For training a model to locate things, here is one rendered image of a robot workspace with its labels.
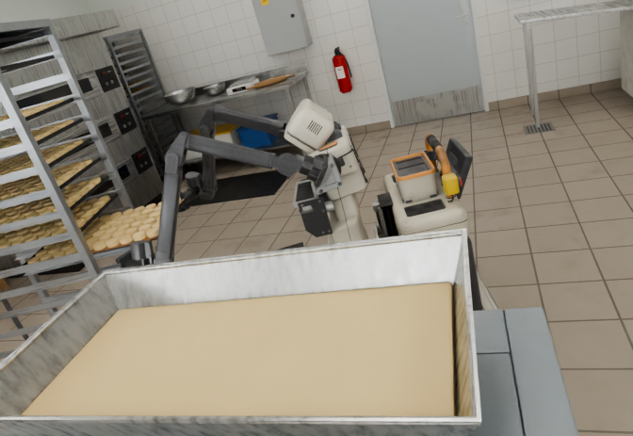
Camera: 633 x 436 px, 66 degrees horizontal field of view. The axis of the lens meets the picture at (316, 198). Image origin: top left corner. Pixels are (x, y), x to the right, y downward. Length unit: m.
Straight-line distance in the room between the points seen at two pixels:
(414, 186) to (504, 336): 1.29
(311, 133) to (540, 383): 1.36
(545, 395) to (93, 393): 0.52
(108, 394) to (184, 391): 0.10
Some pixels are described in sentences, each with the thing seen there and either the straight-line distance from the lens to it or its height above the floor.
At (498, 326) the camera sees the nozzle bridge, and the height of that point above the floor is 1.18.
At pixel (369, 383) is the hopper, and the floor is 1.27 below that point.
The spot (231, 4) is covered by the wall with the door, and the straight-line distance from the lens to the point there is 6.16.
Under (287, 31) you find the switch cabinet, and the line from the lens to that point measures 5.73.
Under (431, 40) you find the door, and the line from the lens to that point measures 5.69.
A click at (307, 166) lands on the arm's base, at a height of 1.10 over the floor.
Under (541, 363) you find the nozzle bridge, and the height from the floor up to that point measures 1.18.
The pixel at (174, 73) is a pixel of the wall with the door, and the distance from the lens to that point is 6.67.
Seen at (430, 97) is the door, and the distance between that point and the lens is 5.81.
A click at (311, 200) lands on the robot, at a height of 0.93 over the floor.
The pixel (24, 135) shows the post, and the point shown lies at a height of 1.45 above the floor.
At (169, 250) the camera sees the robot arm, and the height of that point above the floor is 0.97.
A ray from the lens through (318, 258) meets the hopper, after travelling 0.67.
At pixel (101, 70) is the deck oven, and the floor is 1.51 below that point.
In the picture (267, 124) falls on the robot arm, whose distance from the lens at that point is 2.14.
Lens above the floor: 1.62
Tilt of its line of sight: 22 degrees down
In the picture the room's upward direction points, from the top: 16 degrees counter-clockwise
